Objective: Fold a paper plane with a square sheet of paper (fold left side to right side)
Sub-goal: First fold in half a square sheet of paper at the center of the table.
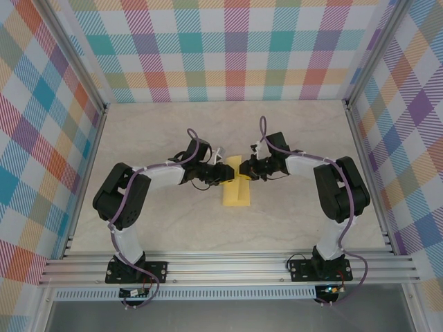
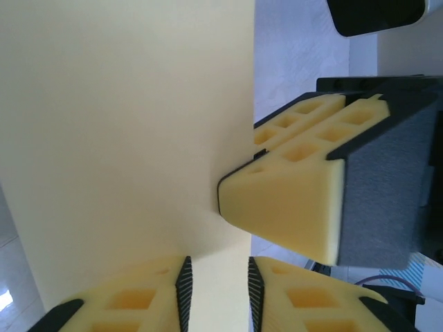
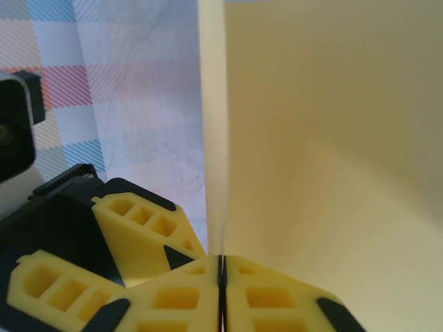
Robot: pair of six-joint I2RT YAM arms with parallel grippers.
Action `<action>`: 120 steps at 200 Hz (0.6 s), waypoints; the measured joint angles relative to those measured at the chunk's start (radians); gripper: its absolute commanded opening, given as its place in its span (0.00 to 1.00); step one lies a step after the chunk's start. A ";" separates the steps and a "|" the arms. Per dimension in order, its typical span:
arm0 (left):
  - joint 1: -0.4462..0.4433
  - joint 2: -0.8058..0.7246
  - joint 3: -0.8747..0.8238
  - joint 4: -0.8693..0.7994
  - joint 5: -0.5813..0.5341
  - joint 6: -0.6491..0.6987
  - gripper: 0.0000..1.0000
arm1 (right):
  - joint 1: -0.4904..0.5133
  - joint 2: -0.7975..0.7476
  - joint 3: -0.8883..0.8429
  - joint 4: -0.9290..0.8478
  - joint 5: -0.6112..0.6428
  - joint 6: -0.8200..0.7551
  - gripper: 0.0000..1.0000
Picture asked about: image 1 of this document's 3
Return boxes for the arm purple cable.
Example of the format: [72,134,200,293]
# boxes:
[258,116,368,307]
[107,127,208,309]

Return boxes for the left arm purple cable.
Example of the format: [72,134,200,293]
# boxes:
[107,127,208,309]

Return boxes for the slotted grey cable tray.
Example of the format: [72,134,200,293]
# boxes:
[54,289,318,301]

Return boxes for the aluminium mounting rail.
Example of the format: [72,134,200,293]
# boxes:
[37,250,422,286]

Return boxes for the right gripper thin black cable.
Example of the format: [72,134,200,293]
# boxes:
[261,169,288,181]

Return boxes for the aluminium side rail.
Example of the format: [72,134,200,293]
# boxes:
[342,100,396,256]
[60,105,109,259]

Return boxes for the black cable loop at base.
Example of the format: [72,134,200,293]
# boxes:
[285,254,314,274]

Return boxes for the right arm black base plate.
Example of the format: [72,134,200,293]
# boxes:
[289,259,353,283]

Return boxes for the aluminium frame post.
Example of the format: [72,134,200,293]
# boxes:
[36,0,110,113]
[341,0,413,110]

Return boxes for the grey metal panel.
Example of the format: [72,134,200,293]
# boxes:
[44,299,416,332]

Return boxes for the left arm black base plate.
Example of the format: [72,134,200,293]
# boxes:
[105,259,170,284]

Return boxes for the yellow cloth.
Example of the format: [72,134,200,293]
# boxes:
[221,155,252,208]

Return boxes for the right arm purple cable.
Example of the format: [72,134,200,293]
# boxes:
[258,116,368,307]

